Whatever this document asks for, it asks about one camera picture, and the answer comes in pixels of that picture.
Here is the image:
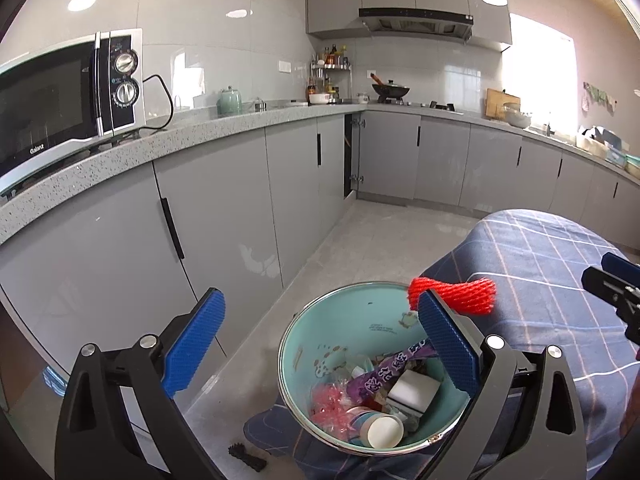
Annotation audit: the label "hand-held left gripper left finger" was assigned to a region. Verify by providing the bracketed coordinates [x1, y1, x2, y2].
[54, 287, 227, 480]

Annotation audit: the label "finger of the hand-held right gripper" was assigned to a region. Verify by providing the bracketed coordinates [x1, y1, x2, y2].
[581, 251, 640, 347]

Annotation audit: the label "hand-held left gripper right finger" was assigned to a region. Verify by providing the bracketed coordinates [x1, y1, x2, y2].
[416, 290, 587, 480]

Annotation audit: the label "red foam net sleeve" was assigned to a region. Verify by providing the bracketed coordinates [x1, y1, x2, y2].
[407, 276, 497, 316]

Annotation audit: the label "small white carton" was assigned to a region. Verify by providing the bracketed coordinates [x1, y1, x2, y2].
[387, 369, 443, 413]

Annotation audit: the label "purple snack wrapper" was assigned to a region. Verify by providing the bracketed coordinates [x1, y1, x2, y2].
[346, 339, 438, 401]

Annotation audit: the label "pale green plastic bag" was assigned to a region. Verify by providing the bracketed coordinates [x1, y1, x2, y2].
[342, 354, 376, 381]

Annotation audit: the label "teal trash bin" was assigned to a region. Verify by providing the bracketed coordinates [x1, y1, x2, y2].
[276, 281, 476, 456]

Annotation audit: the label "striped paper cup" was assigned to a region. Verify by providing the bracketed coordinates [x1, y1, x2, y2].
[347, 406, 405, 449]

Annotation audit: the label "black foam net sleeve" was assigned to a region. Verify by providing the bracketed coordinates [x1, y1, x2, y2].
[227, 442, 266, 473]

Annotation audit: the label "pink clear plastic wrapper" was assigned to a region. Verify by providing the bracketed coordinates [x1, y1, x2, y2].
[309, 382, 358, 433]

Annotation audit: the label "blue plaid tablecloth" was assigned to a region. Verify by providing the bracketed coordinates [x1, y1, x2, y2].
[243, 209, 640, 480]

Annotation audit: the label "blue plastic container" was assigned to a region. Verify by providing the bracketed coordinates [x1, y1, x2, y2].
[602, 130, 628, 163]

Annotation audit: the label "white dish basin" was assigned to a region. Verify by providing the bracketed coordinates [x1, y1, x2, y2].
[576, 125, 612, 157]

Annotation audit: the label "grey kitchen counter cabinets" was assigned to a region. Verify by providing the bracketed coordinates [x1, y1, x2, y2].
[0, 102, 640, 411]

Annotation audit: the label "hanging cloths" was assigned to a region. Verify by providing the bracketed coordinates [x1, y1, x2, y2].
[582, 82, 618, 113]

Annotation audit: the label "large pale bowl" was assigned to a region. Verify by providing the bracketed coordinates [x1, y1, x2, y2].
[502, 102, 533, 129]

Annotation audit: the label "wooden cutting board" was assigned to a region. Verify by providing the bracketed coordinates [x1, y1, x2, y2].
[485, 87, 507, 121]

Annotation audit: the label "bright window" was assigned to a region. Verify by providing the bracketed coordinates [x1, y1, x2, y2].
[500, 12, 576, 133]

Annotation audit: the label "gas stove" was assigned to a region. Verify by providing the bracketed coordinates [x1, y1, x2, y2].
[375, 99, 458, 112]

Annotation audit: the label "green ceramic jar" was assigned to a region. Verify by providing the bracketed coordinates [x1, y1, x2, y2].
[216, 86, 244, 117]

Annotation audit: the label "black wok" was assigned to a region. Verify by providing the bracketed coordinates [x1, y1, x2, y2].
[370, 76, 411, 102]

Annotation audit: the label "black silver microwave oven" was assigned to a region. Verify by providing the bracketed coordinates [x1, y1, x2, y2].
[0, 28, 147, 196]

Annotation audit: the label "metal spice rack with bottles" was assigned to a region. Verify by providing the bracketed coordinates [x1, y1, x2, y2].
[306, 45, 353, 103]

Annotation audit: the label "black range hood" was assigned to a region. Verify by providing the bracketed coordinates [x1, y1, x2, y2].
[358, 7, 473, 43]

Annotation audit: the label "black power cable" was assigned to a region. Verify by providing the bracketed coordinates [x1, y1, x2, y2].
[142, 74, 175, 132]

